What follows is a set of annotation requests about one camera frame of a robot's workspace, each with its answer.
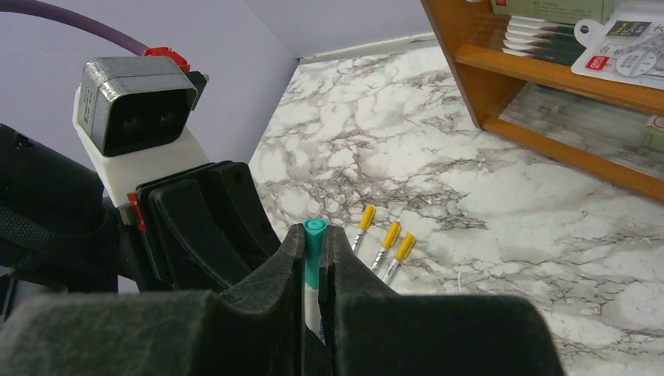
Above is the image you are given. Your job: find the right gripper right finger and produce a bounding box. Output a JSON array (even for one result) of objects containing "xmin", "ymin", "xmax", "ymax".
[{"xmin": 319, "ymin": 226, "xmax": 564, "ymax": 375}]

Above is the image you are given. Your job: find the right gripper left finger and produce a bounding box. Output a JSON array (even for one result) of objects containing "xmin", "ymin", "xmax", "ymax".
[{"xmin": 1, "ymin": 225, "xmax": 305, "ymax": 375}]

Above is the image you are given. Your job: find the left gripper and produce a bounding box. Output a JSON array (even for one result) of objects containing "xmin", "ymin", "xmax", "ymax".
[{"xmin": 117, "ymin": 161, "xmax": 280, "ymax": 292}]

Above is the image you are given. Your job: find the grey pen purple end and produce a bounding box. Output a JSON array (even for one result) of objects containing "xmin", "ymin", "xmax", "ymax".
[{"xmin": 382, "ymin": 233, "xmax": 417, "ymax": 285}]

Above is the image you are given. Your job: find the teal pen cap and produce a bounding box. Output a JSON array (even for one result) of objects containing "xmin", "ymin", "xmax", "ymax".
[{"xmin": 303, "ymin": 218, "xmax": 329, "ymax": 290}]

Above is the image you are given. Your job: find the grey pen teal end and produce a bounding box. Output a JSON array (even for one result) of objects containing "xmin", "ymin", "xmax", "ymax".
[{"xmin": 370, "ymin": 222, "xmax": 402, "ymax": 272}]

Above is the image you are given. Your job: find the grey pen green end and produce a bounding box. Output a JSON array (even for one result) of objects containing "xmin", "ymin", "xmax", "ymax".
[{"xmin": 304, "ymin": 284, "xmax": 326, "ymax": 344}]

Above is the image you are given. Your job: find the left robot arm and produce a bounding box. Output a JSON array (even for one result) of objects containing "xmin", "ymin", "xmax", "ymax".
[{"xmin": 1, "ymin": 125, "xmax": 280, "ymax": 293}]

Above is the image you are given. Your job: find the orange wooden shelf rack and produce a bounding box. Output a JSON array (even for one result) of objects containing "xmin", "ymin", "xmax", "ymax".
[{"xmin": 422, "ymin": 1, "xmax": 663, "ymax": 202}]

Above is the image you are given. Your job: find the small white box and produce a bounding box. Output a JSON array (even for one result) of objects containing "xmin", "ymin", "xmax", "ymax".
[{"xmin": 641, "ymin": 115, "xmax": 664, "ymax": 152}]

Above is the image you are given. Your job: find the white green box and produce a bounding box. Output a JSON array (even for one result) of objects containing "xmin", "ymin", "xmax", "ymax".
[{"xmin": 490, "ymin": 0, "xmax": 623, "ymax": 24}]

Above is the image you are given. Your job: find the white printed card package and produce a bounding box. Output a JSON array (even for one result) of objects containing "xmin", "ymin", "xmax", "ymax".
[{"xmin": 571, "ymin": 1, "xmax": 663, "ymax": 90}]

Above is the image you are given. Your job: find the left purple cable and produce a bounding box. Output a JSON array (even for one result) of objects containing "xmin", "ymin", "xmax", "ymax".
[{"xmin": 0, "ymin": 0, "xmax": 151, "ymax": 57}]

